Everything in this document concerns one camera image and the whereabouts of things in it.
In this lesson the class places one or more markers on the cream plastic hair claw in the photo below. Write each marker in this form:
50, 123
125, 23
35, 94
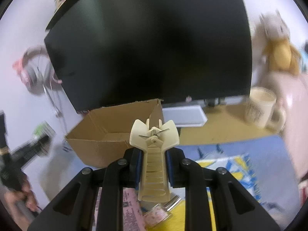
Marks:
154, 142

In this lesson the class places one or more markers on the white keyboard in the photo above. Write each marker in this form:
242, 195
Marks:
185, 116

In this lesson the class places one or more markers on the yellow blue patterned cloth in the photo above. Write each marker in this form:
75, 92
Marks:
239, 166

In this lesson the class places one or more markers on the person's left hand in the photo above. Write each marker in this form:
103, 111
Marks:
13, 197

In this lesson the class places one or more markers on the brown cardboard box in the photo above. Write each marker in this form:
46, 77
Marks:
103, 135

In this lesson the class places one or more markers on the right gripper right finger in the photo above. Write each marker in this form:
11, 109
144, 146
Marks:
215, 195

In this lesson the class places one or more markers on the pink kuromi pouch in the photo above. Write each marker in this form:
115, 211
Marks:
132, 215

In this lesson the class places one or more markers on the green white packet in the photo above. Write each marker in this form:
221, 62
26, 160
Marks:
43, 136

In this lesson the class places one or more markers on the cream printed mug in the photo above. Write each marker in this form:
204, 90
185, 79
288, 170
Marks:
264, 111

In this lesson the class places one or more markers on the yellow and white plush toy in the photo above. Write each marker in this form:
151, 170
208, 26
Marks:
281, 54

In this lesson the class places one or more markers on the black computer monitor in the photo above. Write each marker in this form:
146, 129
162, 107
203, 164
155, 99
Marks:
113, 52

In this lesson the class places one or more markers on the blue gaming mouse mat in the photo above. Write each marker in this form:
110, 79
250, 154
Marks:
263, 168

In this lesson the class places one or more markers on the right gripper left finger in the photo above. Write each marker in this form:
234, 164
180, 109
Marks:
92, 195

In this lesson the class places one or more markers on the pink cat-ear headset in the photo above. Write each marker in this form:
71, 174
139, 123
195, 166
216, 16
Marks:
34, 68

